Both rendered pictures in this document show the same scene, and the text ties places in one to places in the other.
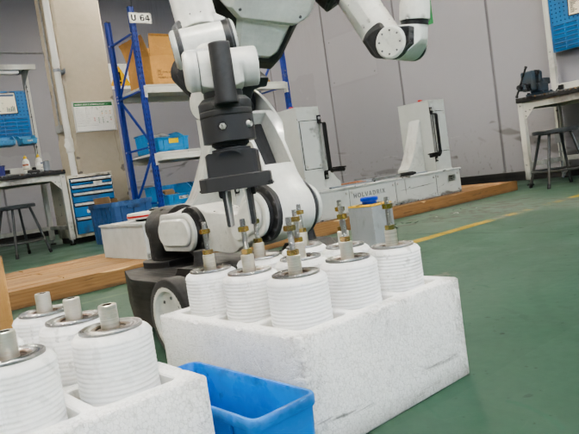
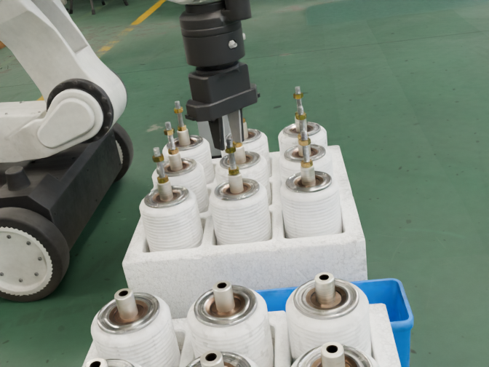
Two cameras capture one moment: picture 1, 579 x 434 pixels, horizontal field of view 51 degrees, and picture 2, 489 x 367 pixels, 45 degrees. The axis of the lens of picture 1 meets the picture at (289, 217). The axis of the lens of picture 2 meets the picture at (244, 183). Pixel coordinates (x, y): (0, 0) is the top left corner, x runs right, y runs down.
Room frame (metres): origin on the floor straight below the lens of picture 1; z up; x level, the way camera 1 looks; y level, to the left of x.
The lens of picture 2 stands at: (0.38, 0.67, 0.68)
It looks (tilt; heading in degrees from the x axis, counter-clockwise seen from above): 25 degrees down; 317
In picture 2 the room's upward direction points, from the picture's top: 9 degrees counter-clockwise
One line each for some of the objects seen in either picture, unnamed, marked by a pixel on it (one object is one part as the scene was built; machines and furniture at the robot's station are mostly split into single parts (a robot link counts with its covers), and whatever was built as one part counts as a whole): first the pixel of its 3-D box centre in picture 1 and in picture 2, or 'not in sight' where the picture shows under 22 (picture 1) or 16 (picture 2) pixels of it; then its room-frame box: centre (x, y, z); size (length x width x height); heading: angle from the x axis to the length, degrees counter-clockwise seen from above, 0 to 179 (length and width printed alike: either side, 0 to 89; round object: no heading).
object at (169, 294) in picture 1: (178, 317); (17, 255); (1.46, 0.30, 0.10); 0.20 x 0.05 x 0.20; 39
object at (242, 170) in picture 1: (231, 153); (218, 70); (1.02, 0.08, 0.45); 0.13 x 0.10 x 0.12; 83
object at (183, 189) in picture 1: (171, 194); not in sight; (6.34, 1.17, 0.36); 0.50 x 0.38 x 0.21; 40
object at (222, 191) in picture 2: (249, 271); (236, 189); (1.03, 0.08, 0.25); 0.08 x 0.08 x 0.01
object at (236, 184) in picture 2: (248, 263); (236, 182); (1.03, 0.08, 0.26); 0.02 x 0.02 x 0.03
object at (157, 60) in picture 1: (163, 65); not in sight; (6.49, 1.08, 1.70); 0.72 x 0.58 x 0.50; 132
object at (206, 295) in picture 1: (218, 318); (177, 243); (1.12, 0.16, 0.16); 0.10 x 0.10 x 0.18
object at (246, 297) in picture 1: (257, 324); (244, 237); (1.03, 0.08, 0.16); 0.10 x 0.10 x 0.18
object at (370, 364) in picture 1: (313, 344); (251, 236); (1.10, -0.01, 0.09); 0.39 x 0.39 x 0.18; 41
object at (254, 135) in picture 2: (345, 245); (242, 137); (1.18, -0.10, 0.25); 0.08 x 0.08 x 0.01
